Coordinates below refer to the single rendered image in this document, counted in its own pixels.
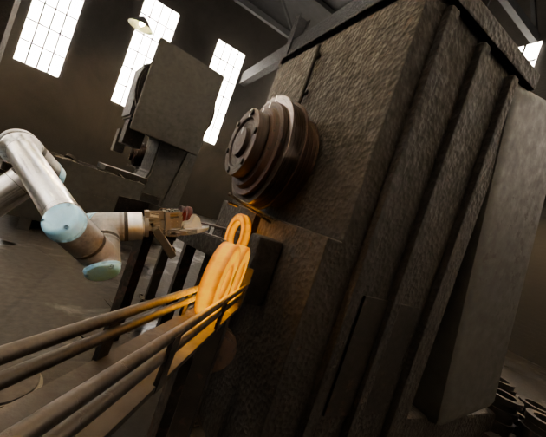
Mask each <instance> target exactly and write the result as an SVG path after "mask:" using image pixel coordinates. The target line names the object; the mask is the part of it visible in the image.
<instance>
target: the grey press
mask: <svg viewBox="0 0 546 437"><path fill-rule="evenodd" d="M223 81H224V76H223V75H221V74H219V72H217V71H216V70H214V69H212V68H210V67H209V66H207V65H205V64H204V63H202V62H201V61H200V60H198V59H196V58H195V57H193V56H192V55H189V54H188V53H186V52H185V51H184V50H182V49H180V48H179V47H177V46H175V45H174V44H172V43H171V42H168V41H167V40H166V39H165V38H163V37H161V38H160V39H159V42H158V45H157V47H156V49H155V52H154V55H153V59H152V61H151V62H150V63H146V64H144V65H143V66H141V67H140V68H139V69H138V70H136V71H135V72H134V76H133V80H132V84H131V87H130V89H129V93H128V96H127V100H126V104H125V107H124V109H123V113H122V116H121V117H123V119H122V120H124V121H125V123H124V126H123V128H122V129H121V128H118V129H117V131H116V134H115V136H114V141H113V144H112V146H111V149H110V150H112V151H115V152H117V153H123V150H124V147H125V145H127V146H129V147H132V148H136V149H140V148H141V145H142V142H143V140H144V137H145V135H147V136H148V137H149V138H148V139H150V140H149V143H148V146H147V149H146V153H145V156H144V158H143V160H142V163H141V166H140V169H139V171H138V172H137V173H130V172H128V171H125V170H122V169H119V168H117V167H114V166H110V165H107V164H104V163H101V162H98V164H97V166H98V167H99V169H105V170H108V171H110V172H112V173H113V174H114V175H116V176H117V175H118V174H121V175H122V176H123V177H124V178H125V179H130V180H132V181H135V182H137V181H139V182H140V183H142V184H144V188H143V191H142V194H141V196H140V200H141V201H145V202H148V203H151V204H154V205H157V206H159V207H162V208H166V209H177V208H178V205H179V201H180V200H181V197H182V194H183V192H184V190H185V186H186V184H187V181H188V179H189V177H190V174H191V172H192V168H193V166H194V163H195V161H196V158H197V157H198V153H199V150H200V148H201V146H202V143H203V140H204V137H205V132H206V131H207V130H208V128H209V127H210V125H211V124H212V121H213V119H214V115H215V110H216V101H217V98H218V95H219V92H220V89H221V87H222V84H223Z"/></svg>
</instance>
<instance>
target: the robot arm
mask: <svg viewBox="0 0 546 437"><path fill-rule="evenodd" d="M0 156H1V157H2V158H3V159H4V160H5V161H7V162H9V163H10V164H11V165H12V166H13V167H12V168H11V169H10V170H9V171H8V172H6V173H4V174H2V175H1V176H0V218H1V217H2V216H3V215H4V214H6V213H7V212H9V211H11V210H12V209H14V208H15V207H17V206H18V205H20V204H22V202H24V201H25V200H27V199H29V198H31V199H32V200H33V202H34V204H35V206H36V208H37V210H38V211H39V213H40V214H41V216H42V220H41V228H42V230H43V231H44V233H45V234H46V236H47V237H48V238H50V239H51V240H53V241H55V242H56V243H57V244H58V245H59V246H61V248H63V249H64V250H65V251H66V252H68V253H69V254H70V255H71V256H73V257H74V258H75V259H76V260H77V261H78V262H80V263H81V264H82V265H83V267H84V269H83V271H82V272H83V275H84V277H85V278H87V279H89V280H92V281H105V280H108V279H111V278H114V277H116V276H117V275H118V274H119V273H120V267H121V261H120V241H131V240H142V239H143V236H144V237H148V236H149V231H153V234H154V236H155V237H156V239H158V241H159V243H160V244H161V246H162V248H163V249H164V253H165V254H166V255H167V256H168V257H169V258H170V259H172V258H174V257H176V253H175V252H176V251H175V248H174V247H173V246H171V244H170V243H169V241H168V240H167V238H166V236H169V237H176V236H185V235H192V234H197V233H201V232H205V231H207V230H208V229H209V227H207V226H202V225H201V222H200V218H199V216H197V215H196V214H192V215H191V217H190V218H189V220H185V221H183V217H182V212H181V211H180V210H179V209H166V208H160V209H162V211H161V210H160V209H159V210H160V211H149V210H144V215H143V214H142V212H94V213H85V212H84V211H83V209H82V208H81V207H80V206H79V205H78V204H77V203H76V201H75V200H74V198H73V197H72V195H71V194H70V193H69V191H68V189H67V188H66V187H65V185H63V182H64V180H65V178H66V172H65V170H64V169H63V168H62V165H61V164H60V163H59V162H57V160H56V159H55V158H54V157H53V156H52V154H51V153H50V152H49V151H48V150H47V149H46V148H45V147H44V145H43V144H42V143H41V142H40V141H39V140H38V139H37V138H36V137H35V136H34V135H33V134H32V133H30V132H28V131H25V130H22V129H15V128H14V129H9V130H6V131H4V132H2V133H1V134H0ZM151 223H153V225H150V224H151Z"/></svg>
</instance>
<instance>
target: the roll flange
mask: <svg viewBox="0 0 546 437"><path fill-rule="evenodd" d="M293 103H294V104H296V105H297V106H298V107H300V108H301V109H302V111H303V113H304V116H305V122H306V130H305V138H304V142H303V146H302V151H301V154H300V157H299V160H298V161H297V164H296V167H295V169H294V172H293V173H292V174H291V176H290V178H289V180H288V182H287V183H286V185H285V186H284V188H283V189H282V191H280V192H279V193H278V194H277V195H276V196H275V198H273V200H271V201H270V202H269V203H268V204H266V205H262V206H255V207H256V208H258V209H259V210H262V209H265V208H267V207H269V206H273V207H281V206H283V205H286V204H288V203H289V202H290V201H291V200H292V199H293V198H294V197H295V196H296V195H297V194H298V193H299V192H300V191H301V190H302V189H303V187H304V186H305V184H306V182H307V181H308V179H309V176H310V174H311V173H312V170H313V168H314V165H315V161H316V158H317V154H318V149H319V133H318V129H317V127H316V125H315V123H314V122H313V121H310V120H309V115H308V112H307V110H306V108H305V107H304V106H303V105H301V104H299V103H296V102H293Z"/></svg>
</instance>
